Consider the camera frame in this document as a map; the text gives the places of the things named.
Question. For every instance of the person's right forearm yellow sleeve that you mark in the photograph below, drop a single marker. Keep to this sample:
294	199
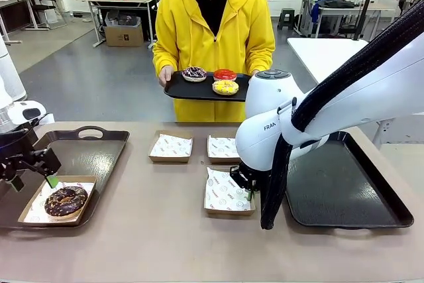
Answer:
162	61

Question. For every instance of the grey background work desk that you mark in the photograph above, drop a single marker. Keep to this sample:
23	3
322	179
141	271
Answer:
348	10

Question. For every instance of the grey plastic stool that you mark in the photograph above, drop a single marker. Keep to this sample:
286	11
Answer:
286	14

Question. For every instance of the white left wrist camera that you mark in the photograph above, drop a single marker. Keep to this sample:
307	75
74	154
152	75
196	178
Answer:
20	112

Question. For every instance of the chocolate sprinkled donut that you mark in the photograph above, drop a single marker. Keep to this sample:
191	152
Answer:
76	201

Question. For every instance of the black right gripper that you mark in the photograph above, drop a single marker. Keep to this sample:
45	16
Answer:
250	168

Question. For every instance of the cardboard shipping box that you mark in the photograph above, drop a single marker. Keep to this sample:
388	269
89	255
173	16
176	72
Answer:
124	36

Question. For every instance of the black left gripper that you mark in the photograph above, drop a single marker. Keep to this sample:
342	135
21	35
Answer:
16	147

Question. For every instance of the black tripod pole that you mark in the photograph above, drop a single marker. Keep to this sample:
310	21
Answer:
366	4

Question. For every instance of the person in yellow hoodie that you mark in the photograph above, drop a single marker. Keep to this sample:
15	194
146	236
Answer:
198	37

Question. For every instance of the brown cardboard food box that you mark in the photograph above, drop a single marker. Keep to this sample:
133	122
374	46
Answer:
24	215
228	212
218	160
170	160

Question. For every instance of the dark jacket pile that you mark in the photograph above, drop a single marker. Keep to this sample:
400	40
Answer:
334	2

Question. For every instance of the black serving tray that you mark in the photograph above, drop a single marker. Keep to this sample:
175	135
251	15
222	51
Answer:
185	90

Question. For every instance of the chocolate sprinkle donut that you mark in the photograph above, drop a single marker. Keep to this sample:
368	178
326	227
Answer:
194	73

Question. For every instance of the person's left forearm yellow sleeve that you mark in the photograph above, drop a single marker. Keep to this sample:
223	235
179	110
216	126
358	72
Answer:
261	62

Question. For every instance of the person's left hand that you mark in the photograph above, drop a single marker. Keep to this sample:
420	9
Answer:
255	73

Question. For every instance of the black office chair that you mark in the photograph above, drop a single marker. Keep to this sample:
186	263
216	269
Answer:
44	8

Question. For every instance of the red glazed donut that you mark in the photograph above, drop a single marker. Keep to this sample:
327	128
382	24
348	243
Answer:
225	74

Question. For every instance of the person's right hand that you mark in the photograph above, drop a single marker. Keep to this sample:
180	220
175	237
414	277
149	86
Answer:
164	76

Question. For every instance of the clear plastic bag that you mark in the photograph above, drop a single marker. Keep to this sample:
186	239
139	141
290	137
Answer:
122	19

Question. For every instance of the yellow sprinkled donut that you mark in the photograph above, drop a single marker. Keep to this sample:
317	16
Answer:
225	88

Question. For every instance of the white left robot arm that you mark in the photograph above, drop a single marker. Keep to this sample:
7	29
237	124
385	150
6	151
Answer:
10	74

